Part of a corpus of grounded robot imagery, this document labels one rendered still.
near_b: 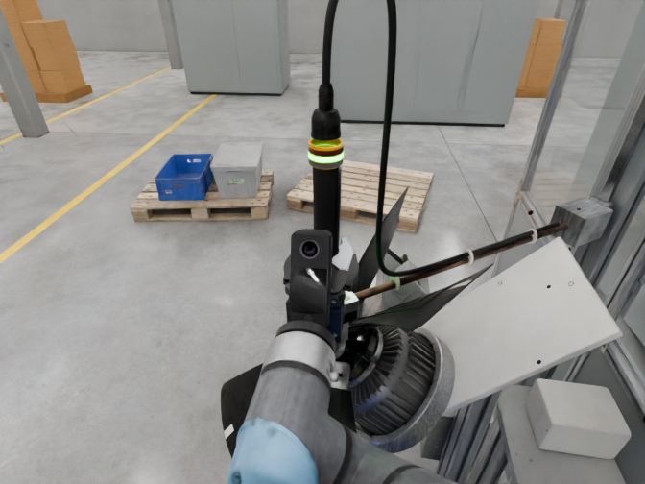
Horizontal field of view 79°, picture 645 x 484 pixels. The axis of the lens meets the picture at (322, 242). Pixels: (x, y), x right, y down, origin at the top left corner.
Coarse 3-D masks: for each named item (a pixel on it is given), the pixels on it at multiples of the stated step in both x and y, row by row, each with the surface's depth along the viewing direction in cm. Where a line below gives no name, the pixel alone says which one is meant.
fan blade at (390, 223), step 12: (396, 204) 82; (396, 216) 92; (384, 228) 85; (372, 240) 81; (384, 240) 90; (372, 252) 85; (384, 252) 94; (360, 264) 81; (372, 264) 88; (360, 276) 84; (372, 276) 90
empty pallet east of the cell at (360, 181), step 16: (352, 176) 395; (368, 176) 395; (400, 176) 395; (416, 176) 395; (432, 176) 396; (304, 192) 365; (352, 192) 368; (368, 192) 365; (400, 192) 365; (416, 192) 365; (304, 208) 364; (352, 208) 342; (368, 208) 338; (384, 208) 339; (416, 208) 339; (368, 224) 344; (400, 224) 333; (416, 224) 328
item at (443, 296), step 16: (480, 272) 57; (448, 288) 57; (464, 288) 52; (400, 304) 61; (416, 304) 55; (432, 304) 52; (368, 320) 61; (384, 320) 56; (400, 320) 52; (416, 320) 50
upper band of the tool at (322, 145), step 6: (312, 138) 49; (312, 144) 49; (324, 144) 50; (330, 144) 50; (336, 144) 50; (342, 144) 47; (324, 150) 46; (330, 150) 46; (318, 156) 47; (330, 156) 47; (318, 162) 47; (324, 162) 47; (330, 162) 47; (318, 168) 48; (330, 168) 47
